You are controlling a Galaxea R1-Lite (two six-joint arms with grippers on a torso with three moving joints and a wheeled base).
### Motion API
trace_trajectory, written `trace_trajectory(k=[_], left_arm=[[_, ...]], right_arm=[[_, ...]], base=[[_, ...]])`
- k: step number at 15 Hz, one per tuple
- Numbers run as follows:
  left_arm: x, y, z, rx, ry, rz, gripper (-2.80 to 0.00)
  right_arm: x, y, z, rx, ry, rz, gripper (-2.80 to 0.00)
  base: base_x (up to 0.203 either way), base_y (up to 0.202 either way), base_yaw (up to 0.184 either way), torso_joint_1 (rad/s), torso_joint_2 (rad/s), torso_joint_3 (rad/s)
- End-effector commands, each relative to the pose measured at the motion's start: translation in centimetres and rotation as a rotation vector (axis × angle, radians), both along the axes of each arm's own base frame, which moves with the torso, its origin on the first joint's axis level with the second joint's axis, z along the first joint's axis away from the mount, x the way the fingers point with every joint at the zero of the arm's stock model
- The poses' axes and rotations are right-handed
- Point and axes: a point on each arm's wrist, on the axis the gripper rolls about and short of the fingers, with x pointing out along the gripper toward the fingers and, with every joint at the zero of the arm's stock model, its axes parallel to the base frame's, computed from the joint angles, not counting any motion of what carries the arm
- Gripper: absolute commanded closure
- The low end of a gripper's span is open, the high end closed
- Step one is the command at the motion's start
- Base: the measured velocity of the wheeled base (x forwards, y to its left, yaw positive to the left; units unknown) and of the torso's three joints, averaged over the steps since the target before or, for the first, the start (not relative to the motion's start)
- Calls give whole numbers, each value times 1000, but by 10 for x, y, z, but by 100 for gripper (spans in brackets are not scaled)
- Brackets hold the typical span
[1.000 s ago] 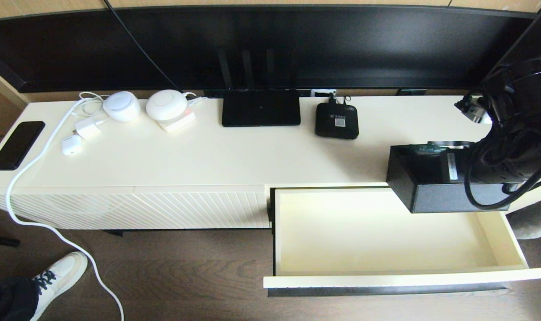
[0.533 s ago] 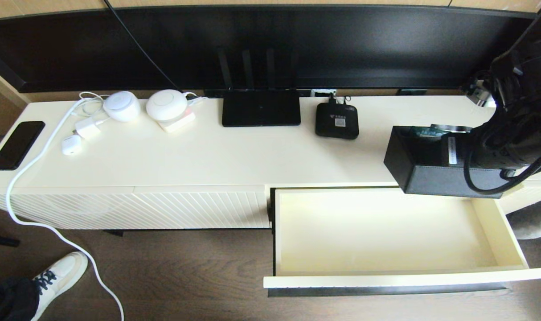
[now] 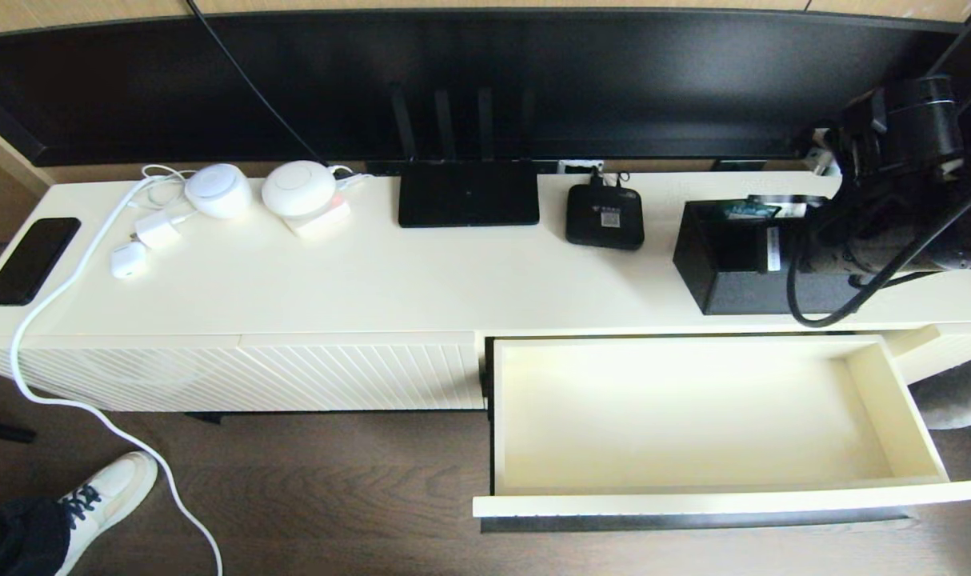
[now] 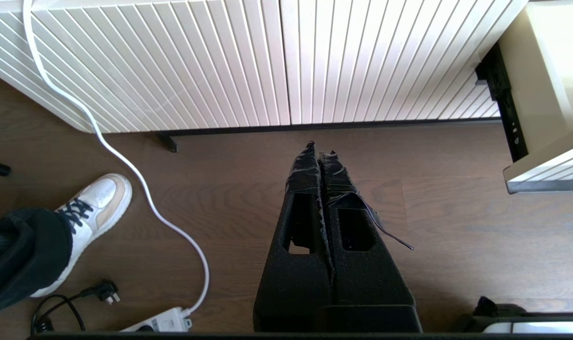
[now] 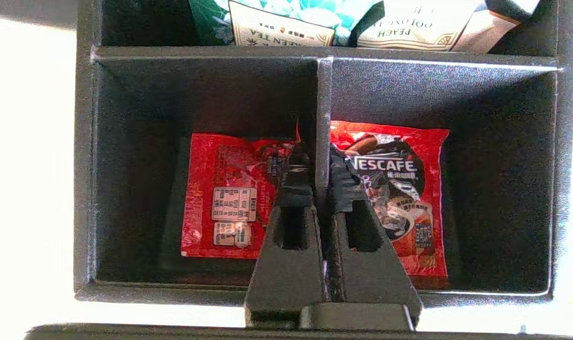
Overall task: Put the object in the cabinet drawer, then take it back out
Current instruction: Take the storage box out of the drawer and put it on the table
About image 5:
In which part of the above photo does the red black snack packet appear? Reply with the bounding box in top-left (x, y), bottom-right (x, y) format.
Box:
top-left (329, 120), bottom-right (450, 280)

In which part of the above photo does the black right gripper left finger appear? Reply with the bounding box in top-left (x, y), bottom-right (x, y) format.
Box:
top-left (244, 142), bottom-right (328, 330)

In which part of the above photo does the pale tea sachet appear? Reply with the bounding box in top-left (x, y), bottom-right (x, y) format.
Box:
top-left (449, 0), bottom-right (542, 54)

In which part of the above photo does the black compartment organizer box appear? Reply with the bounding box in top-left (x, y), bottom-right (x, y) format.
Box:
top-left (73, 0), bottom-right (573, 304)

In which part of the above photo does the white slatted cabinet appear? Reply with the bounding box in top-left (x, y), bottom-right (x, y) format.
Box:
top-left (0, 0), bottom-right (573, 331)

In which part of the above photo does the green packet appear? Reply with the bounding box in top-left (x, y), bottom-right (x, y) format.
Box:
top-left (188, 0), bottom-right (386, 48)

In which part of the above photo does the white packet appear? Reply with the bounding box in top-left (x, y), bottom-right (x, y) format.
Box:
top-left (350, 0), bottom-right (486, 52)

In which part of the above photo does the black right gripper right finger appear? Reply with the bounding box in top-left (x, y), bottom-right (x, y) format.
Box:
top-left (328, 146), bottom-right (423, 332)

